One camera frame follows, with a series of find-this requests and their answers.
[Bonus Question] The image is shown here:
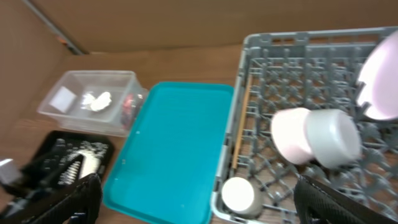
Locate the black tray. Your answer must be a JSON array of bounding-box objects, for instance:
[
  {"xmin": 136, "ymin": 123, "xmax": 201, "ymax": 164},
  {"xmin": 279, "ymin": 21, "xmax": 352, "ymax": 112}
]
[{"xmin": 31, "ymin": 131, "xmax": 115, "ymax": 177}]

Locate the large white plate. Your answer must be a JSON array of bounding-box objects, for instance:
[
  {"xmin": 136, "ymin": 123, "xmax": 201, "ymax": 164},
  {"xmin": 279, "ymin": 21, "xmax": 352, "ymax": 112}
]
[{"xmin": 356, "ymin": 32, "xmax": 397, "ymax": 121}]

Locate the clear plastic bin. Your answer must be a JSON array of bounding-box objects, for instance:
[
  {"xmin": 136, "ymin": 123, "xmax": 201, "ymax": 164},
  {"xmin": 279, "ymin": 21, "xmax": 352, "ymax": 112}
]
[{"xmin": 37, "ymin": 70, "xmax": 147, "ymax": 136}]

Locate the grey dishwasher rack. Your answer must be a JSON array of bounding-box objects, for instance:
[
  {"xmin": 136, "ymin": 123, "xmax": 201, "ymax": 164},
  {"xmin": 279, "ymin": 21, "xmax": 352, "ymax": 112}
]
[{"xmin": 211, "ymin": 27, "xmax": 397, "ymax": 223}]

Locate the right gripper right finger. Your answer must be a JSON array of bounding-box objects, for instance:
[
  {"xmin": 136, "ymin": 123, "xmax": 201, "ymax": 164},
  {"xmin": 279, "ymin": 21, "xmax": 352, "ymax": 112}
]
[{"xmin": 294, "ymin": 175, "xmax": 397, "ymax": 224}]

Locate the grey bowl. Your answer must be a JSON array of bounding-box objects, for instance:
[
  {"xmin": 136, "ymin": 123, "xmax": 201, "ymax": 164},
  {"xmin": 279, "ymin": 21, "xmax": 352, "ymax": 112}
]
[{"xmin": 306, "ymin": 109, "xmax": 362, "ymax": 169}]

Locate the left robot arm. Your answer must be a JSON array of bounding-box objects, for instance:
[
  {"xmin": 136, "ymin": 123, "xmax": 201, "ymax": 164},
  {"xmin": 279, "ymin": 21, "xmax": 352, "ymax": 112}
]
[{"xmin": 1, "ymin": 152, "xmax": 84, "ymax": 218}]

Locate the white cup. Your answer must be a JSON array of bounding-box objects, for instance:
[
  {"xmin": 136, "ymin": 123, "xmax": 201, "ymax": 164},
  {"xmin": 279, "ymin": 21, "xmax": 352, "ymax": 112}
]
[{"xmin": 221, "ymin": 177, "xmax": 264, "ymax": 219}]

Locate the teal plastic tray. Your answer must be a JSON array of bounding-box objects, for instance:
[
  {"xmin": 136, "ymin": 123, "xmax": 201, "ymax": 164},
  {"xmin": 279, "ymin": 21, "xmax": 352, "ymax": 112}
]
[{"xmin": 103, "ymin": 82, "xmax": 234, "ymax": 224}]

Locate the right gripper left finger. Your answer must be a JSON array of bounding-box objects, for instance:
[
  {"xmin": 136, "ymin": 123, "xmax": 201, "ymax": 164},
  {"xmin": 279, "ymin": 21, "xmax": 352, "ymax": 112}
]
[{"xmin": 18, "ymin": 174, "xmax": 103, "ymax": 223}]

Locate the red snack wrapper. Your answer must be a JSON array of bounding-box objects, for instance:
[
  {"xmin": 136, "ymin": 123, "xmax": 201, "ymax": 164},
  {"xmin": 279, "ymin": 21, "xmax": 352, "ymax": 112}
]
[{"xmin": 120, "ymin": 94, "xmax": 136, "ymax": 129}]

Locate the clear plastic wrap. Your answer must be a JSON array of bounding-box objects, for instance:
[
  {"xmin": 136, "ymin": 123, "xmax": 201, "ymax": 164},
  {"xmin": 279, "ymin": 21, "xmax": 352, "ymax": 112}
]
[{"xmin": 80, "ymin": 91, "xmax": 112, "ymax": 112}]

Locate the wooden chopstick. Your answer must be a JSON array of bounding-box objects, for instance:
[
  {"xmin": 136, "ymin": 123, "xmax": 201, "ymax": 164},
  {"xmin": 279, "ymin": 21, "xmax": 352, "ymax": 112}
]
[{"xmin": 231, "ymin": 75, "xmax": 252, "ymax": 169}]

